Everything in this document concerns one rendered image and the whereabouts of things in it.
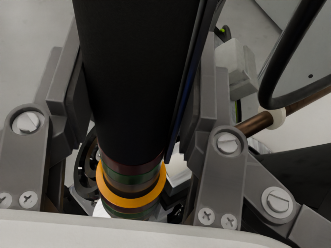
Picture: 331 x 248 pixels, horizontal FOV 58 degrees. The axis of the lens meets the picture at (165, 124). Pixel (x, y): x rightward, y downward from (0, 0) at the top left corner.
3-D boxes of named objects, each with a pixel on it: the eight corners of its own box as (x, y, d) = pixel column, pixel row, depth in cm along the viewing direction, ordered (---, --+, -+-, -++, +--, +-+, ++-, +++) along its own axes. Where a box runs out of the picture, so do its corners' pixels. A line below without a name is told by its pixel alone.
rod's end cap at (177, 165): (174, 157, 24) (178, 146, 22) (187, 178, 23) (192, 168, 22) (153, 169, 23) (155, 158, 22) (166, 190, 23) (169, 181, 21)
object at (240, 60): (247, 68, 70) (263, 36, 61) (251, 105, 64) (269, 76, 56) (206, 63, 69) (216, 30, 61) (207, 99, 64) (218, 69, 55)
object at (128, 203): (142, 158, 24) (145, 129, 20) (170, 205, 22) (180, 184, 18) (91, 183, 22) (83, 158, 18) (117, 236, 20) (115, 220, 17)
